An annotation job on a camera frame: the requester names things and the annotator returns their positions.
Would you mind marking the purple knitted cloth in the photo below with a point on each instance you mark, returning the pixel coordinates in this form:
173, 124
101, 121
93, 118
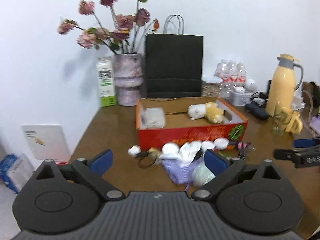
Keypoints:
180, 175

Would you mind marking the clear plastic container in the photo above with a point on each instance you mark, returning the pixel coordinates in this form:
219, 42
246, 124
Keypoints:
154, 118

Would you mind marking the yellow ceramic cup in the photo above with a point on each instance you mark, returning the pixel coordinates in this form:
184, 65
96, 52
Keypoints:
292, 122

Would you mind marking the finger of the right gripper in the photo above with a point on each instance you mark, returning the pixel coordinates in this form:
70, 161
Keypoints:
306, 143
283, 154

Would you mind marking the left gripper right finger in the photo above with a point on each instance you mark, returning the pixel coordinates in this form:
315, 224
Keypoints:
226, 174

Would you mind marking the pale green pouch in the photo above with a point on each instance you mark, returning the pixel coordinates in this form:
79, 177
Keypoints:
201, 175

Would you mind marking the white yellow plush toy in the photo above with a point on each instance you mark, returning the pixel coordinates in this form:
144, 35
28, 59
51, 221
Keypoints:
209, 111

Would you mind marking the small white round jar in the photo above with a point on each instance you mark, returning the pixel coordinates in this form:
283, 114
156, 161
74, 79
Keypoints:
134, 151

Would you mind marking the white round lamp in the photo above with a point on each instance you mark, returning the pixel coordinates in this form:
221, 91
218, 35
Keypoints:
250, 85

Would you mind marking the clear glass cup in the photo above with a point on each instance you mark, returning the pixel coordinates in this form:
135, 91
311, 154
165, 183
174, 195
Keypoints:
279, 124

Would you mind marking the wicker basket with lid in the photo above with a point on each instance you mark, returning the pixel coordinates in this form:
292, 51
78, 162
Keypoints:
211, 86

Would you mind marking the dark blue glasses case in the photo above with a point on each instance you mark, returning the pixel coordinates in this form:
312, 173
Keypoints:
256, 111

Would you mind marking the pack of water bottles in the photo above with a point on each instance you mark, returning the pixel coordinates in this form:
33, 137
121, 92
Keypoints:
233, 77

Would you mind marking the blue white carton box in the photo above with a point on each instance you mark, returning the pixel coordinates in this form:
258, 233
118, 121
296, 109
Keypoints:
16, 171

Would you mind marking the white round tin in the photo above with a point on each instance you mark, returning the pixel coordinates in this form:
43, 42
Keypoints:
170, 148
207, 145

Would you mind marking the purple ceramic vase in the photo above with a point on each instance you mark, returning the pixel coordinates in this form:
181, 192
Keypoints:
128, 77

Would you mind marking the red cardboard box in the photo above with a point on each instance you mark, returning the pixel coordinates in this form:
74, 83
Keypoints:
179, 128

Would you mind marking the dried pink rose bouquet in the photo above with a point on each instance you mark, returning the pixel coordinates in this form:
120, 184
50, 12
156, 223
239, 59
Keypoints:
125, 38

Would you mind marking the green white milk carton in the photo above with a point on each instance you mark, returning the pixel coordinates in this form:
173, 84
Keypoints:
107, 92

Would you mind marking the white round tin lid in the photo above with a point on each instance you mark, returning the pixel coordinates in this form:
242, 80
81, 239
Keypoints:
221, 143

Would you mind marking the yellow thermos jug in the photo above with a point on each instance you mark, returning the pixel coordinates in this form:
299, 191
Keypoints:
283, 84

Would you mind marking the black paper bag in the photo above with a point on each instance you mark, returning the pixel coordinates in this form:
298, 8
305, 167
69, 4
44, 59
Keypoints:
173, 62

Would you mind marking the white board on floor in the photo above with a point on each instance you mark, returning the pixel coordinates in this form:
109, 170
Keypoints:
47, 142

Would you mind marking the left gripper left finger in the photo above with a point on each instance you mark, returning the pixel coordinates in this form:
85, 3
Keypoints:
89, 172

